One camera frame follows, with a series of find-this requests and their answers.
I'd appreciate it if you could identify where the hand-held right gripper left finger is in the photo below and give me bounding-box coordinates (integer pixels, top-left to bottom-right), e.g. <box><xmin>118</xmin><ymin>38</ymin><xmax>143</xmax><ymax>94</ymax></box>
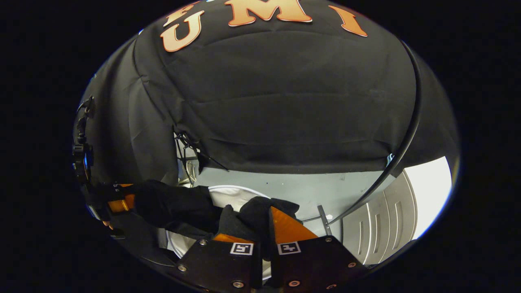
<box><xmin>176</xmin><ymin>233</ymin><xmax>263</xmax><ymax>293</ymax></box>

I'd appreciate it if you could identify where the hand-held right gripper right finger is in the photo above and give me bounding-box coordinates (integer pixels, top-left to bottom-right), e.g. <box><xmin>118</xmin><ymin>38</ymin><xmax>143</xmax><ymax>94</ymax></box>
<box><xmin>267</xmin><ymin>206</ymin><xmax>370</xmax><ymax>293</ymax></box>

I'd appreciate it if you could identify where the black knit jacket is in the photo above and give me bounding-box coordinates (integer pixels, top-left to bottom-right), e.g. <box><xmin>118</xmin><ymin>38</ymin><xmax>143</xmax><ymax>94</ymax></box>
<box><xmin>132</xmin><ymin>179</ymin><xmax>302</xmax><ymax>261</ymax></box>

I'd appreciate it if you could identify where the white laundry hamper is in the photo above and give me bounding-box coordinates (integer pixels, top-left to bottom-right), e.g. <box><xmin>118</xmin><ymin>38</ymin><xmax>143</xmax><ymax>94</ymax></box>
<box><xmin>165</xmin><ymin>185</ymin><xmax>273</xmax><ymax>281</ymax></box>

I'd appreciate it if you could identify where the black clothes rack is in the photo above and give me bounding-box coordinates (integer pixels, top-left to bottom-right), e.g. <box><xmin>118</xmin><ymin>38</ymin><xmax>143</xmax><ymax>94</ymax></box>
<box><xmin>303</xmin><ymin>40</ymin><xmax>422</xmax><ymax>236</ymax></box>

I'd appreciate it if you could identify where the white panelled cabinet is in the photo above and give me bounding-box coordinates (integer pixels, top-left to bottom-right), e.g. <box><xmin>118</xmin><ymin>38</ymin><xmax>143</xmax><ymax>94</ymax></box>
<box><xmin>341</xmin><ymin>171</ymin><xmax>419</xmax><ymax>266</ymax></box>

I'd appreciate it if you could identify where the black backdrop cloth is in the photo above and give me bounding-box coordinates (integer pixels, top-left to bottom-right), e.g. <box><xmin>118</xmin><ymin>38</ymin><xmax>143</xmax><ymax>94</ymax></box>
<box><xmin>79</xmin><ymin>0</ymin><xmax>460</xmax><ymax>188</ymax></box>

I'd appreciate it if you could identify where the black wire stand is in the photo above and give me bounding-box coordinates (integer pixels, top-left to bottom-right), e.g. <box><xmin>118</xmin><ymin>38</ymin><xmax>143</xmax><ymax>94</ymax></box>
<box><xmin>174</xmin><ymin>131</ymin><xmax>229</xmax><ymax>188</ymax></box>

